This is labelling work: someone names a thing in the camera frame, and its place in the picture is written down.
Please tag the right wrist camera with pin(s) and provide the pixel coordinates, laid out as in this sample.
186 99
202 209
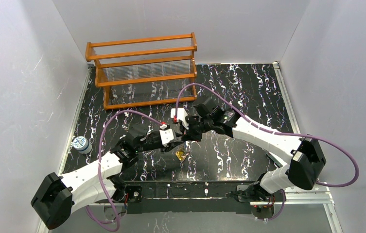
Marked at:
179 116

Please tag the yellow key tag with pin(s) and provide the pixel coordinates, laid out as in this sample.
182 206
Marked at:
181 155

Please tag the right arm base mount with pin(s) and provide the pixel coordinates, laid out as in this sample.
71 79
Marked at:
267 204

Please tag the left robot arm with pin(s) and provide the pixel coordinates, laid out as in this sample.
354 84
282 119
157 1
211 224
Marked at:
59 196

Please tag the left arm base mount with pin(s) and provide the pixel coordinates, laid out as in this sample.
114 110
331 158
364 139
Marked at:
119 192

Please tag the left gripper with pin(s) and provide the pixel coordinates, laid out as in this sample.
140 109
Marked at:
172 144

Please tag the orange wooden shelf rack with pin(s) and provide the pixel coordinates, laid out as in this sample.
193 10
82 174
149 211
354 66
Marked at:
143 71

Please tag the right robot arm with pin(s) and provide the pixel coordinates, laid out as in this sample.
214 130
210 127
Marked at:
303 155

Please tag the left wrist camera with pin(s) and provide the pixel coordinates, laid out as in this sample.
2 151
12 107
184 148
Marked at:
167 135

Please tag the blue white tape roll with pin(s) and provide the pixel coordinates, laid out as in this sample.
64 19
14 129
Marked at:
82 145

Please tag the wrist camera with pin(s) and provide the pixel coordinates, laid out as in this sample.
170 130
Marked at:
179 116
167 135

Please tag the silver keyring holder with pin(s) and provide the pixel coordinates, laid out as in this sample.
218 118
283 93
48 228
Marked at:
184 147

